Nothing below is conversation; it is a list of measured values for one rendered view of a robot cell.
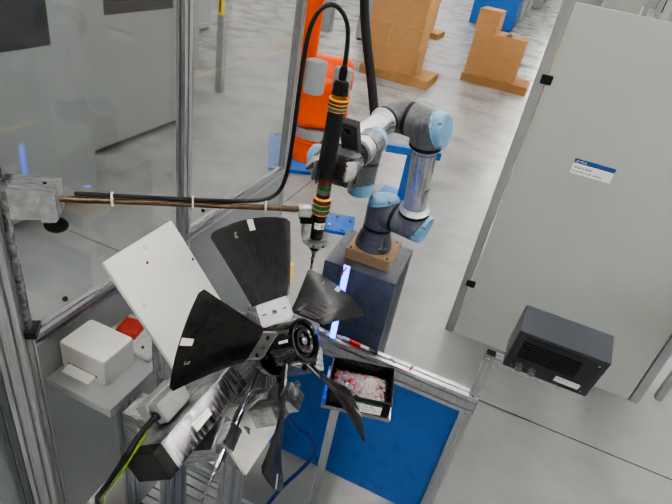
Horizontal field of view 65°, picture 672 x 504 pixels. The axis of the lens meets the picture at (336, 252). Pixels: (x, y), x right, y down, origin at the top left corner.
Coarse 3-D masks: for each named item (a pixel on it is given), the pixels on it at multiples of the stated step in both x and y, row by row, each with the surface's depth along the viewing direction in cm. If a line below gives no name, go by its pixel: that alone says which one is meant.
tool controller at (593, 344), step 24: (528, 312) 158; (528, 336) 154; (552, 336) 153; (576, 336) 153; (600, 336) 154; (504, 360) 166; (528, 360) 160; (552, 360) 156; (576, 360) 152; (600, 360) 148; (576, 384) 158
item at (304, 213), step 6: (300, 204) 126; (306, 204) 127; (300, 210) 125; (306, 210) 125; (300, 216) 125; (306, 216) 126; (300, 222) 126; (306, 222) 126; (306, 228) 128; (306, 234) 129; (324, 234) 133; (306, 240) 130; (312, 240) 130; (324, 240) 131; (312, 246) 129; (318, 246) 129; (324, 246) 130
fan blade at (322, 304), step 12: (312, 276) 166; (324, 276) 169; (312, 288) 162; (324, 288) 164; (300, 300) 156; (312, 300) 157; (324, 300) 158; (336, 300) 161; (348, 300) 165; (300, 312) 150; (312, 312) 152; (324, 312) 153; (336, 312) 156; (348, 312) 160; (360, 312) 165; (324, 324) 149
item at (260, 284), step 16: (240, 224) 141; (256, 224) 142; (272, 224) 144; (288, 224) 147; (224, 240) 138; (240, 240) 140; (256, 240) 141; (272, 240) 143; (288, 240) 145; (224, 256) 138; (240, 256) 139; (256, 256) 140; (272, 256) 141; (288, 256) 143; (240, 272) 139; (256, 272) 139; (272, 272) 140; (288, 272) 141; (256, 288) 139; (272, 288) 139; (288, 288) 140; (256, 304) 138
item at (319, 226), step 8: (344, 72) 109; (336, 80) 110; (344, 80) 110; (336, 88) 110; (344, 88) 110; (344, 96) 111; (312, 216) 128; (312, 224) 128; (320, 224) 128; (312, 232) 129; (320, 232) 129; (312, 248) 132
